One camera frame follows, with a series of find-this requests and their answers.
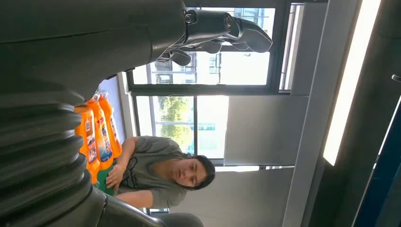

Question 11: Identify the orange detergent bottle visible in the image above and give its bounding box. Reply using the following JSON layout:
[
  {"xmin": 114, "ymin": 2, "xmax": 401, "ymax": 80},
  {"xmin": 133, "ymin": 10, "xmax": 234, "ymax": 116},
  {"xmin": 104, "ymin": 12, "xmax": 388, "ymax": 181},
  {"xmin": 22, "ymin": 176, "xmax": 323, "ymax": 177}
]
[
  {"xmin": 87, "ymin": 97, "xmax": 114, "ymax": 171},
  {"xmin": 74, "ymin": 106, "xmax": 101, "ymax": 185},
  {"xmin": 98, "ymin": 92, "xmax": 123, "ymax": 159}
]

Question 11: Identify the long ceiling light strip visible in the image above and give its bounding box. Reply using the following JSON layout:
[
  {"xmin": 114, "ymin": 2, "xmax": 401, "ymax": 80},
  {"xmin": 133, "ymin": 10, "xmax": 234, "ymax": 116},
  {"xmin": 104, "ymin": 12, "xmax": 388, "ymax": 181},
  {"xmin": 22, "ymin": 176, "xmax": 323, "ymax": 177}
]
[{"xmin": 323, "ymin": 0, "xmax": 382, "ymax": 166}]

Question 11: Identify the person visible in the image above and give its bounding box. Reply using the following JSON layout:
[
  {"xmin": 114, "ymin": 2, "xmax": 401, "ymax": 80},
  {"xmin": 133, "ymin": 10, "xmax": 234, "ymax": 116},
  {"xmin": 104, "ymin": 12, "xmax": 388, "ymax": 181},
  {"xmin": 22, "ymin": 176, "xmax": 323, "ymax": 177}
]
[{"xmin": 106, "ymin": 135, "xmax": 217, "ymax": 210}]

